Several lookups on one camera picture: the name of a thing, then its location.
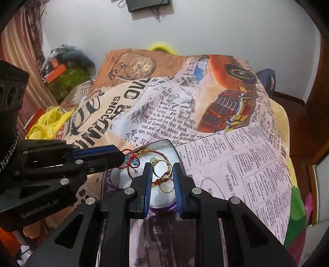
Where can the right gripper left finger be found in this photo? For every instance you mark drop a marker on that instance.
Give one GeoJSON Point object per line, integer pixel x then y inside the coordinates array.
{"type": "Point", "coordinates": [142, 185]}

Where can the colorful fleece blanket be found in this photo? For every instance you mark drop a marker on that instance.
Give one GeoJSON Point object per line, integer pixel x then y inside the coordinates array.
{"type": "Point", "coordinates": [297, 227]}

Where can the orange box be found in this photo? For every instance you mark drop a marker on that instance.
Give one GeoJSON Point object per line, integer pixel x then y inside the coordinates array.
{"type": "Point", "coordinates": [56, 69]}

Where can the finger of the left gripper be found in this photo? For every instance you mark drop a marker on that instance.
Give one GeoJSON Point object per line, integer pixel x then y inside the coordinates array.
{"type": "Point", "coordinates": [103, 151]}
{"type": "Point", "coordinates": [99, 164]}

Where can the yellow cloth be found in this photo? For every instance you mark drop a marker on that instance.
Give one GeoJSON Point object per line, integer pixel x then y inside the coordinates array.
{"type": "Point", "coordinates": [48, 125]}

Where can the brown wooden door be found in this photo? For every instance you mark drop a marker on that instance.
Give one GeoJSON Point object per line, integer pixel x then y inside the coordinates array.
{"type": "Point", "coordinates": [309, 120]}

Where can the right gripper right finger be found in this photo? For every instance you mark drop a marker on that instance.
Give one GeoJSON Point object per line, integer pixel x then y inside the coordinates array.
{"type": "Point", "coordinates": [186, 205]}

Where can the black wall-mounted device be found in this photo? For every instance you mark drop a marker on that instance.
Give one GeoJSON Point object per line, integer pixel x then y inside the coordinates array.
{"type": "Point", "coordinates": [135, 5]}

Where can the newspaper print blanket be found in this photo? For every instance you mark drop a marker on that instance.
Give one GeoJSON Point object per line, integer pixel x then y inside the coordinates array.
{"type": "Point", "coordinates": [217, 115]}

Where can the purple heart-shaped tin box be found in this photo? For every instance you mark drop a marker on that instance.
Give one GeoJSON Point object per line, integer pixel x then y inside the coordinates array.
{"type": "Point", "coordinates": [162, 155]}

